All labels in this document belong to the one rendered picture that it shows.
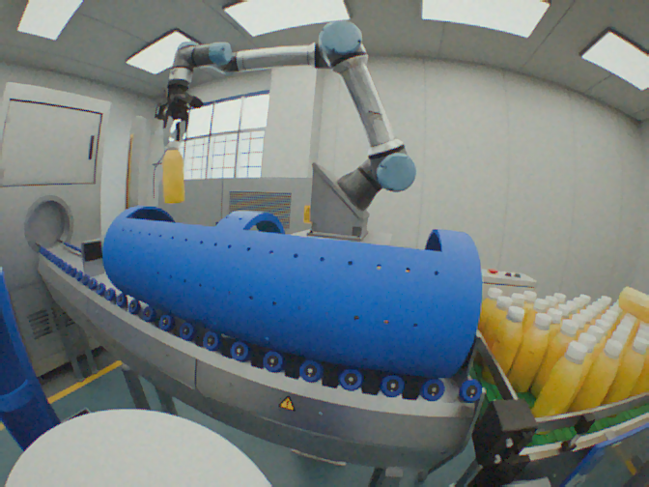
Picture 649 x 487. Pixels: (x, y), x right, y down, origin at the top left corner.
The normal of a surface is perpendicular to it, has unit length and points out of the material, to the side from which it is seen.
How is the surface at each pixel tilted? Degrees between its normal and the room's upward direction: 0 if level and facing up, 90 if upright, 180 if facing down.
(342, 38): 97
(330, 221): 90
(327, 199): 90
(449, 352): 98
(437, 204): 90
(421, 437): 70
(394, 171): 111
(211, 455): 0
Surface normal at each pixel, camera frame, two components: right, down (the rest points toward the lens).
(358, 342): -0.27, 0.33
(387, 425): -0.22, -0.19
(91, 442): 0.07, -0.98
